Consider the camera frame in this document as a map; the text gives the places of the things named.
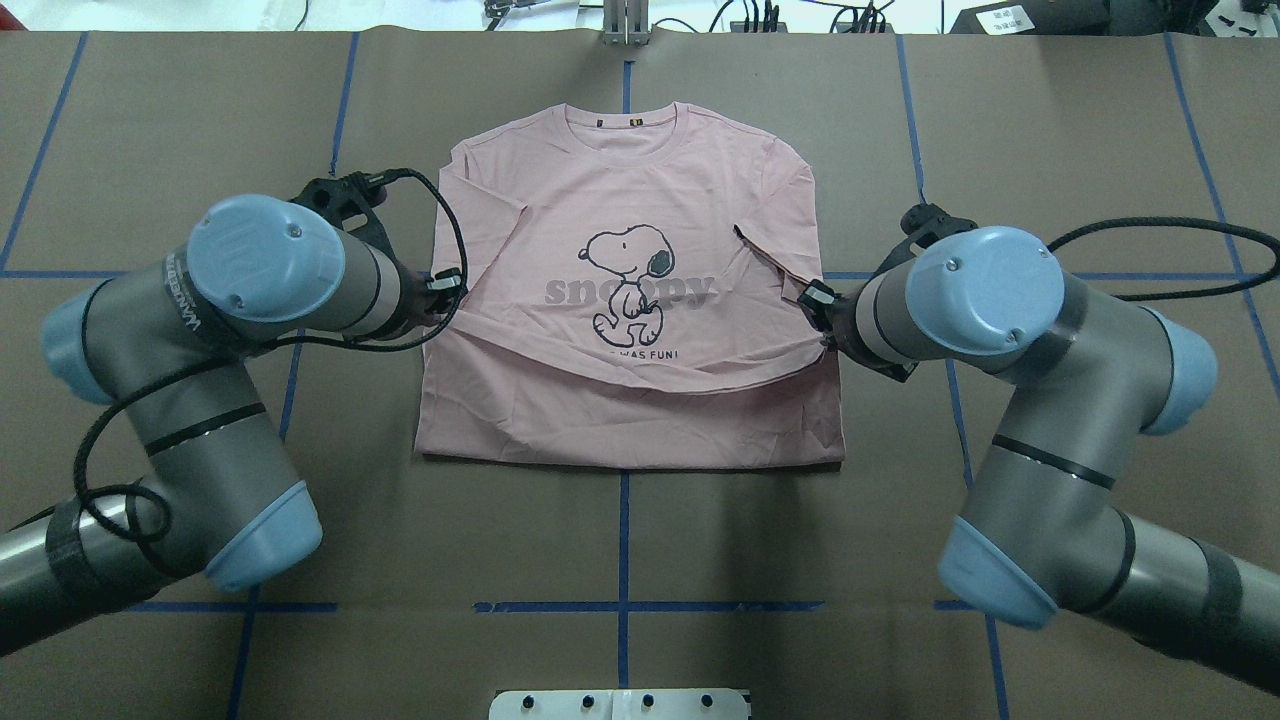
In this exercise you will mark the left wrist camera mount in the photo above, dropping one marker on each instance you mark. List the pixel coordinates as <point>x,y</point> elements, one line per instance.
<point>348,203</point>

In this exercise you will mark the black box with label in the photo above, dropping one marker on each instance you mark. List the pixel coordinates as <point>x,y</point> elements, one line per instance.
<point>1046,18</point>

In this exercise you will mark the pink Snoopy t-shirt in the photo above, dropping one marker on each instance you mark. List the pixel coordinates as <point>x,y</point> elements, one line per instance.
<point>632,298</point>

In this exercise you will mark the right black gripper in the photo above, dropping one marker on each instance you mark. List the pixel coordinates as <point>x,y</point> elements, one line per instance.
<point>836,322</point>

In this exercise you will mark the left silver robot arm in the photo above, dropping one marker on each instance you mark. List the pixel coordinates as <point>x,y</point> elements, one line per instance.
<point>184,472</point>

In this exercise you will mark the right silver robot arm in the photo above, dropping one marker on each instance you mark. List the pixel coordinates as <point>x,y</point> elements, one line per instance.
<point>1090,373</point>

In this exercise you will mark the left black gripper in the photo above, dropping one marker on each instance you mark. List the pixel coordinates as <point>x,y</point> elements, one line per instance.
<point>416,296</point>

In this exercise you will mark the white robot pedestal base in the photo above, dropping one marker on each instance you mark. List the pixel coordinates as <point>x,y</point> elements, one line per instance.
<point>623,703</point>

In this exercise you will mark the aluminium frame post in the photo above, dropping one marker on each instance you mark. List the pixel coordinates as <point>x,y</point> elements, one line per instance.
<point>626,23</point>

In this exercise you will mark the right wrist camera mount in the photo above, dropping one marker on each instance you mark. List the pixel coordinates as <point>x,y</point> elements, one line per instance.
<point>923,225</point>

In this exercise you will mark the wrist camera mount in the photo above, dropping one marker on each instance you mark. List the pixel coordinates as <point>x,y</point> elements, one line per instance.
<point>348,203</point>
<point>923,225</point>

